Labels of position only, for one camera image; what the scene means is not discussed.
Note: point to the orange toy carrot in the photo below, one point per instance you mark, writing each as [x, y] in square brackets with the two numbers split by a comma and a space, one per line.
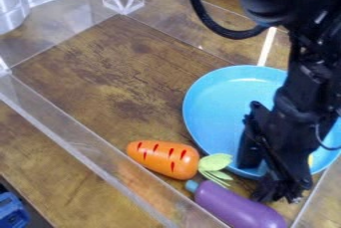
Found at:
[177, 160]

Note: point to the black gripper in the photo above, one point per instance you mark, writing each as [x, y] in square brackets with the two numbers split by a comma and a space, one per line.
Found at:
[281, 136]

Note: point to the purple toy eggplant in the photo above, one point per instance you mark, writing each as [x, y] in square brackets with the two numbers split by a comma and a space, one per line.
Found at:
[237, 211]

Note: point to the blue plastic object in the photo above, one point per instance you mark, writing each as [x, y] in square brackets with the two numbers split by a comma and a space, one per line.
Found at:
[14, 214]

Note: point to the clear acrylic enclosure wall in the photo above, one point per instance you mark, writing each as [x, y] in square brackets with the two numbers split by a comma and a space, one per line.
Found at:
[94, 74]

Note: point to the yellow toy lemon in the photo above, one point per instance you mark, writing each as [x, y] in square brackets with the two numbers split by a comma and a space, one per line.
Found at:
[311, 160]

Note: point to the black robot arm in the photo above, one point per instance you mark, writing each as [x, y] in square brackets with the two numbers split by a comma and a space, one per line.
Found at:
[313, 23]

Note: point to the blue round plastic tray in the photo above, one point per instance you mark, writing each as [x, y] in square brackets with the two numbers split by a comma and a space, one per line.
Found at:
[214, 105]

